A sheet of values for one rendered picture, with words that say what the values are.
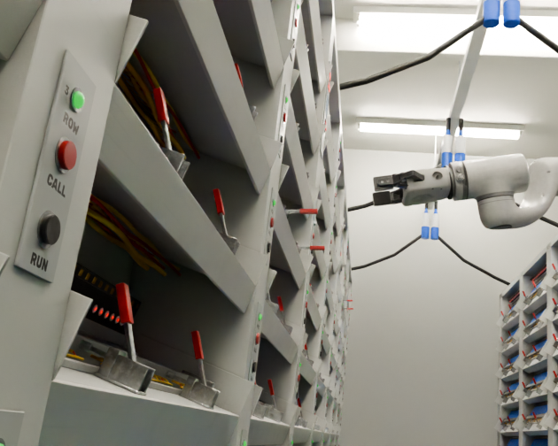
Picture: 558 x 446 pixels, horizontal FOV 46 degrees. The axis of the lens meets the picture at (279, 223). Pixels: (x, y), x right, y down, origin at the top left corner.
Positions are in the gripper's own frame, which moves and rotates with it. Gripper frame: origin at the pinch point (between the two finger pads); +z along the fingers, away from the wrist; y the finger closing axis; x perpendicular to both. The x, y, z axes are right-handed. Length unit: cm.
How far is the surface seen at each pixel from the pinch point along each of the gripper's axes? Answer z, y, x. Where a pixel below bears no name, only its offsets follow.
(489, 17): -56, 80, 93
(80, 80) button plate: 24, -105, -30
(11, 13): 24, -111, -30
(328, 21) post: 4, 30, 66
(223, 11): 23, -53, 12
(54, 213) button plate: 25, -104, -38
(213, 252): 24, -66, -30
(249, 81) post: 21.4, -39.6, 7.7
